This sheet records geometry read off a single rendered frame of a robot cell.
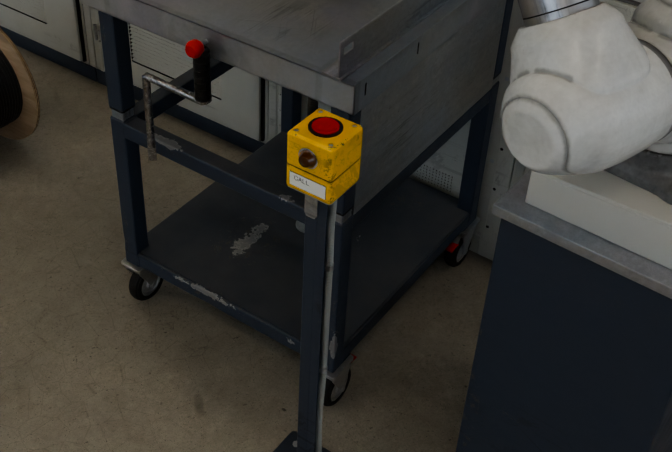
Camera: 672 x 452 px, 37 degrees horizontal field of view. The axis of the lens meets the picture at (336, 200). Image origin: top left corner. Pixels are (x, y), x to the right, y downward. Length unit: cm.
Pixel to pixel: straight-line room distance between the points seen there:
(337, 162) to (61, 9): 191
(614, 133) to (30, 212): 180
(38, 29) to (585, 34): 230
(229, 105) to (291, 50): 115
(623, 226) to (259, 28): 70
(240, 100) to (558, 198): 144
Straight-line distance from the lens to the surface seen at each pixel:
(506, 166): 241
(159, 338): 235
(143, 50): 300
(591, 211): 151
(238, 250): 230
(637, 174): 152
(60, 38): 326
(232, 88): 279
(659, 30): 143
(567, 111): 126
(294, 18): 179
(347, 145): 139
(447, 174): 251
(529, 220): 153
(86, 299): 246
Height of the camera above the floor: 169
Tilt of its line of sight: 38 degrees down
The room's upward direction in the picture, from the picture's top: 3 degrees clockwise
